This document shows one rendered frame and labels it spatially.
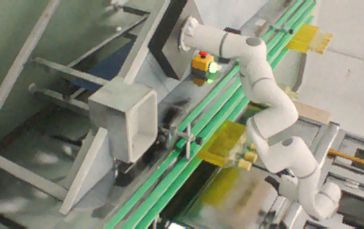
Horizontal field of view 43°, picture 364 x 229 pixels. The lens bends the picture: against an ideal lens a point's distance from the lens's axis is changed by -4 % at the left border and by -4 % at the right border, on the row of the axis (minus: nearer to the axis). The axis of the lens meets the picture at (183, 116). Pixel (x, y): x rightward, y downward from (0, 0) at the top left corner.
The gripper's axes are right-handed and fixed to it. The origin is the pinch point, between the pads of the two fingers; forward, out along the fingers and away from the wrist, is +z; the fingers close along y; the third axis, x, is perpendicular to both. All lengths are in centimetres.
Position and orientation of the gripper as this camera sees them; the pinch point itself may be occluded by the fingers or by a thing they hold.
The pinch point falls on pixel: (270, 174)
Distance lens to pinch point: 183.9
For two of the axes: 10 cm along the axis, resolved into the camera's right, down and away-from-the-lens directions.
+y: 0.3, -8.1, -5.8
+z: -7.2, -4.2, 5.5
